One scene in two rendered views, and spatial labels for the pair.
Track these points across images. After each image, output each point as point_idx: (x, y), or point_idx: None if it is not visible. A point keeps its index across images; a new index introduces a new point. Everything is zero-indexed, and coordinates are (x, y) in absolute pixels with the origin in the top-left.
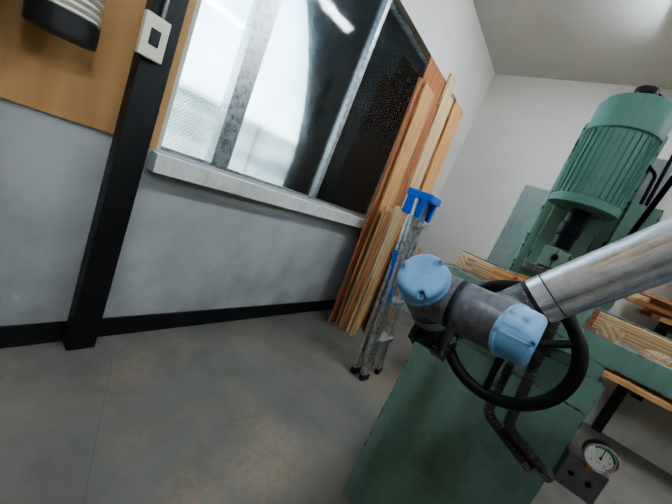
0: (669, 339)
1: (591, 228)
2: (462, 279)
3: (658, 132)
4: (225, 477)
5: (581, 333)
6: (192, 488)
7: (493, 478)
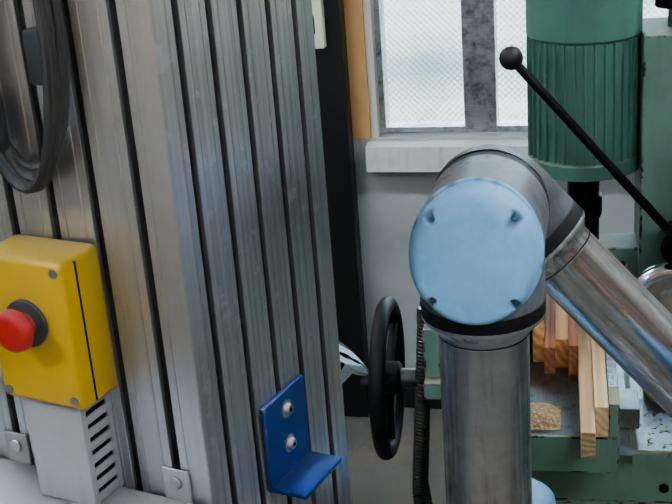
0: (608, 395)
1: (639, 190)
2: None
3: (543, 36)
4: None
5: (370, 355)
6: None
7: None
